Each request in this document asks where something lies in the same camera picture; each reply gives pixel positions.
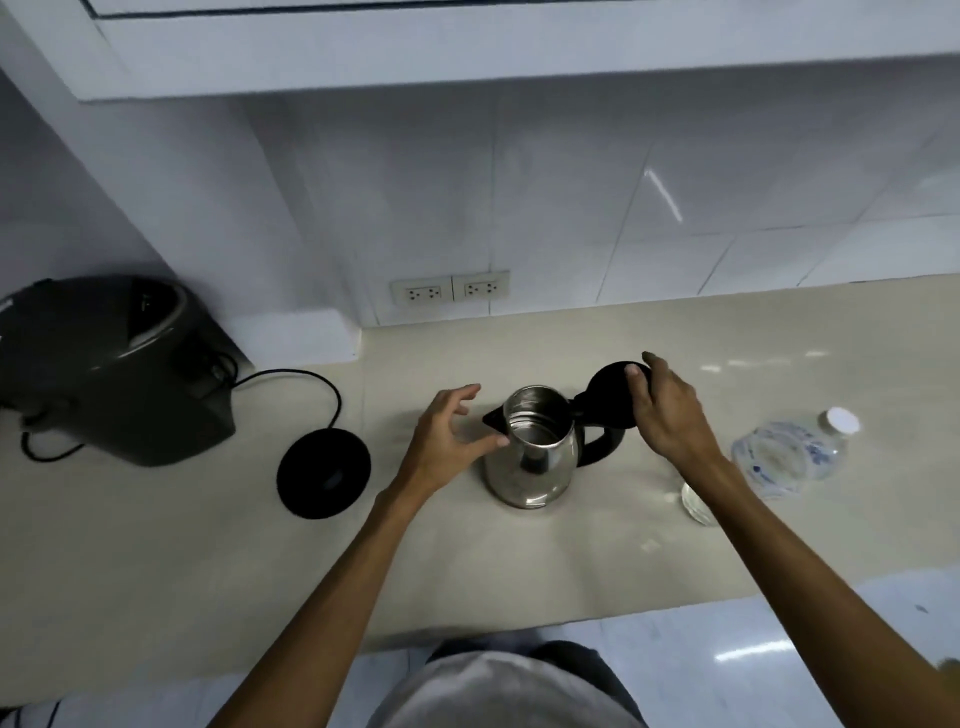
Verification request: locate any black round kettle base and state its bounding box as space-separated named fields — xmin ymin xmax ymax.
xmin=276 ymin=429 xmax=374 ymax=521

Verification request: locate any white wall power outlet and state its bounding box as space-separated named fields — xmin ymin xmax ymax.
xmin=389 ymin=276 xmax=454 ymax=308
xmin=452 ymin=270 xmax=512 ymax=303

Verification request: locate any person's right hand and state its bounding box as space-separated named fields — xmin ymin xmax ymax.
xmin=626 ymin=351 xmax=733 ymax=471

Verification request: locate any black rice cooker cord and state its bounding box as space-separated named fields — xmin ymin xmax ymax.
xmin=18 ymin=418 xmax=87 ymax=463

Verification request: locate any person's left forearm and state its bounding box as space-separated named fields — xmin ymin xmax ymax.
xmin=206 ymin=480 xmax=430 ymax=728

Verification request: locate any person's grey shirt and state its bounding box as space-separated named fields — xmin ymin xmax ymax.
xmin=366 ymin=648 xmax=648 ymax=728

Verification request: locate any person's left hand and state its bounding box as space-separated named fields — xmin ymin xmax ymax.
xmin=395 ymin=384 xmax=512 ymax=501

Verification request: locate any person's right forearm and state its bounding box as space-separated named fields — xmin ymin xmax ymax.
xmin=678 ymin=450 xmax=960 ymax=728

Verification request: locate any black electric rice cooker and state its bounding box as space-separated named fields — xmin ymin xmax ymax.
xmin=0 ymin=276 xmax=240 ymax=468

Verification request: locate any black kettle base power cord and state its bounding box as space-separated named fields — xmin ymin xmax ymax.
xmin=231 ymin=368 xmax=345 ymax=438

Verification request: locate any stainless steel electric kettle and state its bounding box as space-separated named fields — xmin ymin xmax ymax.
xmin=481 ymin=361 xmax=654 ymax=510

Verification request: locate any white wall cabinet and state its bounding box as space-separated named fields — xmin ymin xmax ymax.
xmin=0 ymin=0 xmax=960 ymax=104

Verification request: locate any clear plastic water bottle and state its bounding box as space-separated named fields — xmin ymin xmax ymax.
xmin=680 ymin=407 xmax=863 ymax=528

